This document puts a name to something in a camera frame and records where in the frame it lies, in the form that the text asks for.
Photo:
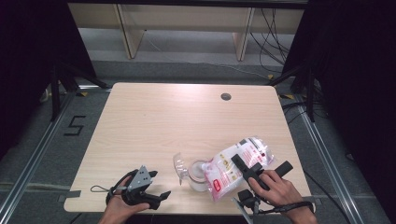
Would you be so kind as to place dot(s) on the grey tape strip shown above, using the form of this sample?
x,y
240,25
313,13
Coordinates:
x,y
73,194
315,199

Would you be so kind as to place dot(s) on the yellow black tape piece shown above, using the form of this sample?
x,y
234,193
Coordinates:
x,y
83,94
288,96
270,76

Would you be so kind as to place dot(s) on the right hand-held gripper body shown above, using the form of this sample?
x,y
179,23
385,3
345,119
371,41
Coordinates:
x,y
250,202

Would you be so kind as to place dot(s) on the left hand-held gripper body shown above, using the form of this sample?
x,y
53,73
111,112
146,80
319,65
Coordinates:
x,y
141,180

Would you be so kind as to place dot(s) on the person's left hand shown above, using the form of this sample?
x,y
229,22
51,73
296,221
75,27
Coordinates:
x,y
120,208

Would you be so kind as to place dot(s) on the clear plastic cup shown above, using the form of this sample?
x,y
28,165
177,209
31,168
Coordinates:
x,y
196,183

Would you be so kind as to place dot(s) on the aluminium floor rail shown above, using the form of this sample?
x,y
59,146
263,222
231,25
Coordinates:
x,y
31,165
327,165

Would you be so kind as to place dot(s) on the grey table grommet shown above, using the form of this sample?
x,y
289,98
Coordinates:
x,y
226,96

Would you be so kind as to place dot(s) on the person's right hand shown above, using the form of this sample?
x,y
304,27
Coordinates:
x,y
285,193

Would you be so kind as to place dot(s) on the black metal stand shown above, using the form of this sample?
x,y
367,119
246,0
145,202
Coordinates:
x,y
55,93
310,93

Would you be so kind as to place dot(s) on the red and white sugar bag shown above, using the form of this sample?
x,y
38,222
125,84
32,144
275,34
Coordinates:
x,y
227,174

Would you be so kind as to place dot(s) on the light wooden shelf unit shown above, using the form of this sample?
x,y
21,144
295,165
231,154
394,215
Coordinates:
x,y
186,18

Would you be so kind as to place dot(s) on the black curtain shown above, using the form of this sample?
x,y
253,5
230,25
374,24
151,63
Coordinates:
x,y
358,62
25,46

